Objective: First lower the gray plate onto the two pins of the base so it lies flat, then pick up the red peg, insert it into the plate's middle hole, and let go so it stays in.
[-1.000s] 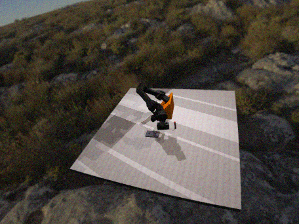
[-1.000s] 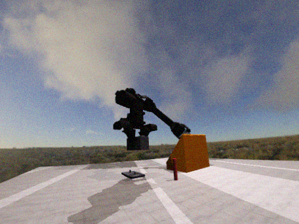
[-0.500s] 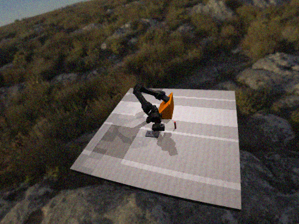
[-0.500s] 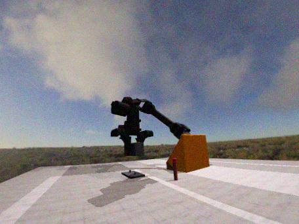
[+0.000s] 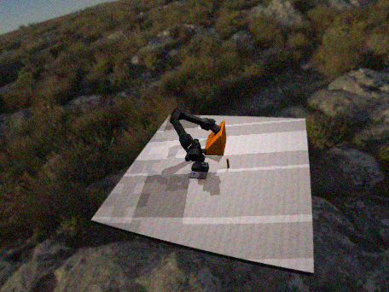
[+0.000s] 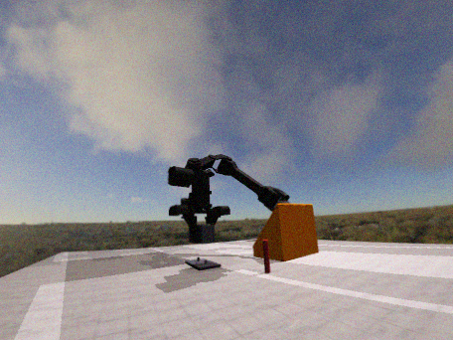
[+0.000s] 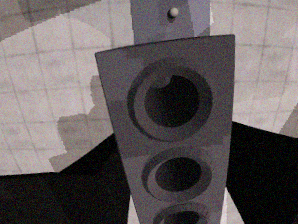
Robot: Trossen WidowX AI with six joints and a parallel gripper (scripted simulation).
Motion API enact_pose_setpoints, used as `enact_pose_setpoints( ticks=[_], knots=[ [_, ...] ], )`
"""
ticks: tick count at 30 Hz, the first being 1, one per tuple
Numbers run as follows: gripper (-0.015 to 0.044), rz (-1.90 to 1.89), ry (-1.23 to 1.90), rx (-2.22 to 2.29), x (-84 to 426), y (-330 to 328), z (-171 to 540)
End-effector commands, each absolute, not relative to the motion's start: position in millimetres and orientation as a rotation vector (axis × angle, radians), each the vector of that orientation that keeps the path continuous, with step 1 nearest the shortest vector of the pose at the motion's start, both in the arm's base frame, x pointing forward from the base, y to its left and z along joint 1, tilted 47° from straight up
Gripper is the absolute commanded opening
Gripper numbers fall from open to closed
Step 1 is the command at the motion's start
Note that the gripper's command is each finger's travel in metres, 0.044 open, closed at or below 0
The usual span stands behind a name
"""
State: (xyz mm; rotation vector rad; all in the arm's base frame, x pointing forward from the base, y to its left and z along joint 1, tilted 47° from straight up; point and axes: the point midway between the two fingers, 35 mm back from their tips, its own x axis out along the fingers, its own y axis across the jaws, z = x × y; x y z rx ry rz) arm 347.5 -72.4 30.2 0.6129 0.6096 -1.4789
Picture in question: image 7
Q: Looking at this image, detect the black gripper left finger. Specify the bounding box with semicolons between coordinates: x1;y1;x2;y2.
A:
0;133;130;224

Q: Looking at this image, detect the grey plate with three holes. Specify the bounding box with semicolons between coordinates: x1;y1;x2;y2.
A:
94;34;235;224

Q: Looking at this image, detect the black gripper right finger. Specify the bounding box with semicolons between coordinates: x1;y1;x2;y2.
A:
225;121;298;224

